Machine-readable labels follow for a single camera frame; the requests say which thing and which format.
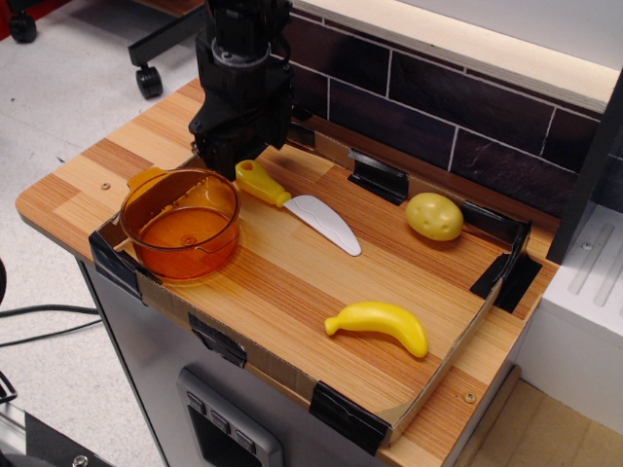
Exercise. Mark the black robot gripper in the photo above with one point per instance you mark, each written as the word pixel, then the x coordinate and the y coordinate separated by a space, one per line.
pixel 247 105

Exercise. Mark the yellow handled white toy knife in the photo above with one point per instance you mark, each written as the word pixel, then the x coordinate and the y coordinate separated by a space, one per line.
pixel 255 180

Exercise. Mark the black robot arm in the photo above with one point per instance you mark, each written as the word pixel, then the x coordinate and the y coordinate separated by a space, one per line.
pixel 247 28

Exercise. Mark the orange transparent plastic pot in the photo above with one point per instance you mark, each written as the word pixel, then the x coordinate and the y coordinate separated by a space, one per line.
pixel 183 223

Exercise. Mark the cardboard fence with black tape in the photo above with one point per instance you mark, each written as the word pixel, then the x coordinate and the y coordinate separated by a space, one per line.
pixel 254 329

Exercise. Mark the black chair caster wheel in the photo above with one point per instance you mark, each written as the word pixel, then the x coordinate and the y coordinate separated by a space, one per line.
pixel 149 82

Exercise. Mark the black chair base leg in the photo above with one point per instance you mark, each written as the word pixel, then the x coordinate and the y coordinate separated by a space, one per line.
pixel 166 37

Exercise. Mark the yellow toy potato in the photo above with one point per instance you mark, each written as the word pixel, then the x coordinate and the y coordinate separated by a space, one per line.
pixel 434 216

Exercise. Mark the yellow toy banana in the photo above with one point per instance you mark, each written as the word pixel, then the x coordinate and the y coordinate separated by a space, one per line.
pixel 384 318

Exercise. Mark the black far caster wheel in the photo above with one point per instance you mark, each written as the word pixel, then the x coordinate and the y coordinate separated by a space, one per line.
pixel 23 28

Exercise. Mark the black vertical post right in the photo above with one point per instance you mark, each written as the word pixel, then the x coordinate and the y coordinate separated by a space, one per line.
pixel 605 146

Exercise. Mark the black metal bracket with screw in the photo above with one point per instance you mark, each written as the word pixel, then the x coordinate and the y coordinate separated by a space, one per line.
pixel 45 443

